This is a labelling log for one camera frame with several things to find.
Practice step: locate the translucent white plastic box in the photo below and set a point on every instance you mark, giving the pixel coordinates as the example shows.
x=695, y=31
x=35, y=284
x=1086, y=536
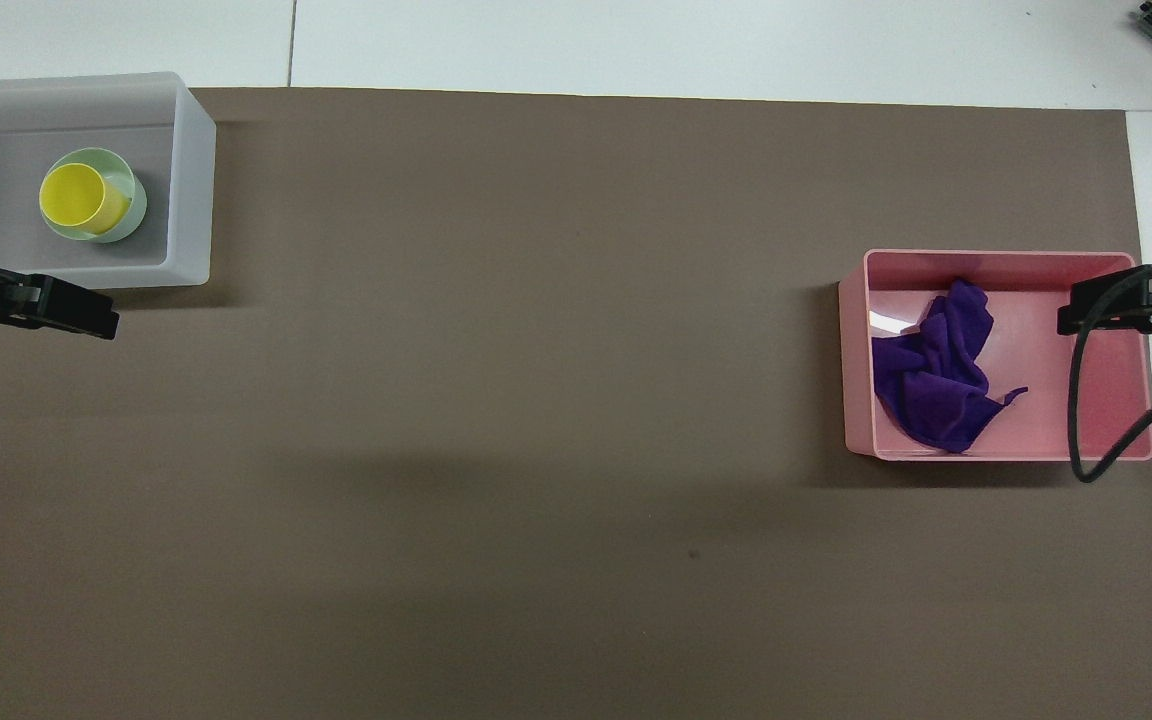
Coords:
x=191, y=190

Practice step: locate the yellow plastic cup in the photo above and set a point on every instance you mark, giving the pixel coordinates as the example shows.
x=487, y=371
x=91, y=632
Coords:
x=76, y=195

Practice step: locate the pink plastic box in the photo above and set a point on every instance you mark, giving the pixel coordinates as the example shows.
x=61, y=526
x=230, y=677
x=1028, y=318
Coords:
x=1026, y=330

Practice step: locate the purple cloth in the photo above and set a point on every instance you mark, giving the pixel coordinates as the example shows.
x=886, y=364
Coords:
x=936, y=385

